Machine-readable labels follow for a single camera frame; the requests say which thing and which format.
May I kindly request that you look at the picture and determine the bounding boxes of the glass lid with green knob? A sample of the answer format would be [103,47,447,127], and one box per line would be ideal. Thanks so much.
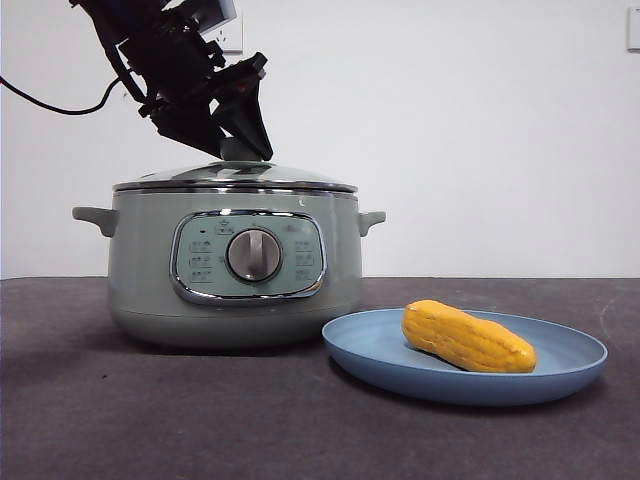
[112,137,359,195]

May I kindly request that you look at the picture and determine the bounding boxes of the yellow corn cob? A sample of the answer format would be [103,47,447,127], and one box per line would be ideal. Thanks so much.
[402,299,538,374]

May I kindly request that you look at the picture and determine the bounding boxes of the pale green electric steamer pot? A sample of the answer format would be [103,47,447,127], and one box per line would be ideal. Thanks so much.
[71,188,387,350]

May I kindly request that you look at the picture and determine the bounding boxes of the blue round plate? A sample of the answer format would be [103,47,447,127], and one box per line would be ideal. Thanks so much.
[322,308,610,407]

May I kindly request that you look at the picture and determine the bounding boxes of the white wall socket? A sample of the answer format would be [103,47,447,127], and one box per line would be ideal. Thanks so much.
[218,19,245,56]

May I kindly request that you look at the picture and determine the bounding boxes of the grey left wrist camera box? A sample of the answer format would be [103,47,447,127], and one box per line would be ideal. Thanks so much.
[196,0,238,29]

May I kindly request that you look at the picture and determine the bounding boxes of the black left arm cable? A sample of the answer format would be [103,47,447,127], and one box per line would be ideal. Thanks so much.
[0,74,124,116]

